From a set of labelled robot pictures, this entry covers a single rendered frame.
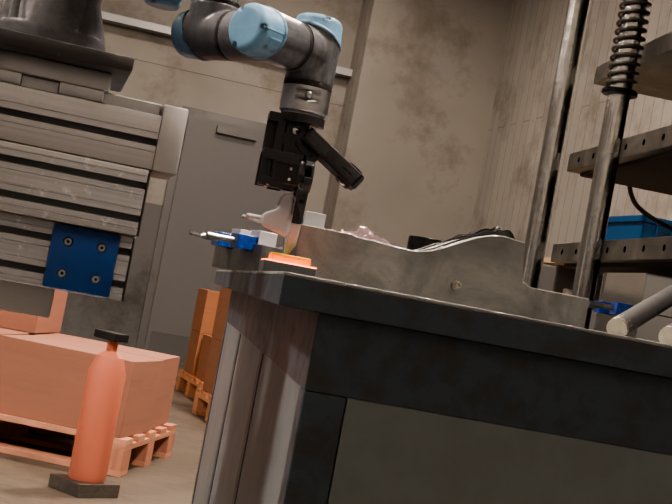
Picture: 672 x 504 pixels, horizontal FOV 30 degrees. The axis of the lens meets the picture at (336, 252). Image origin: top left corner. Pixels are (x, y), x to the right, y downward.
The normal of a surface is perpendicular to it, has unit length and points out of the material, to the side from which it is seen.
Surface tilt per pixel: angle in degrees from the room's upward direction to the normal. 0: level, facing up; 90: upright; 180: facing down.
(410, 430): 90
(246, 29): 90
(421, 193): 90
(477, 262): 90
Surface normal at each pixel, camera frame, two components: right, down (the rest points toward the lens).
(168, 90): 0.23, 0.00
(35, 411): -0.17, -0.07
